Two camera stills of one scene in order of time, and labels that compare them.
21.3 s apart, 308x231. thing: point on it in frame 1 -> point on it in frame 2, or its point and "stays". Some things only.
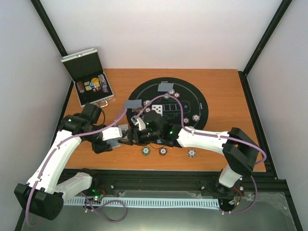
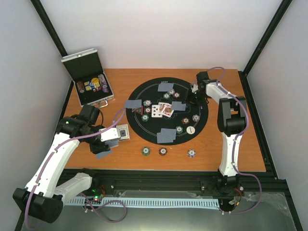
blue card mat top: [165, 86] stays
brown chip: [177, 95] stays
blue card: [133, 104] stays
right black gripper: [131, 137] -> [199, 104]
